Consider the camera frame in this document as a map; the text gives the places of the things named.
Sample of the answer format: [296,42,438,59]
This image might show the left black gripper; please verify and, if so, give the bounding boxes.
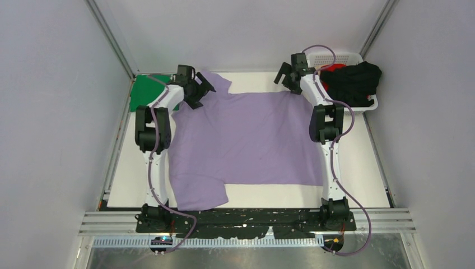
[185,73,215,110]

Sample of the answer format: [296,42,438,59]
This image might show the purple t shirt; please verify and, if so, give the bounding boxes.
[168,71,323,211]

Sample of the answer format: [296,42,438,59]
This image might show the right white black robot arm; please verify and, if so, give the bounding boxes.
[274,52,350,230]

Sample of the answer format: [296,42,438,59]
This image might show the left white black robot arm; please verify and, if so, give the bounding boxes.
[134,64,215,232]

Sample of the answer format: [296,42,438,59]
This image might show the white plastic laundry basket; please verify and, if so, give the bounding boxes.
[306,51,379,116]

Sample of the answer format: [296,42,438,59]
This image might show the red t shirt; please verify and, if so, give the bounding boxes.
[318,63,347,92]

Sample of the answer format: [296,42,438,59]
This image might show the folded green t shirt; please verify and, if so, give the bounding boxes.
[129,74,171,112]

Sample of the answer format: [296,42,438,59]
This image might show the black t shirt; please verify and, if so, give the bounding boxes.
[323,61,382,108]

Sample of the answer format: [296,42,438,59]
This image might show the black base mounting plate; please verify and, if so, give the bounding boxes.
[134,207,356,239]

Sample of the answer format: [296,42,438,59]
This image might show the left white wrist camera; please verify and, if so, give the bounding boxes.
[193,76,202,85]

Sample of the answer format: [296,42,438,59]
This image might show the aluminium frame rail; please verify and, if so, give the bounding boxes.
[79,208,416,248]

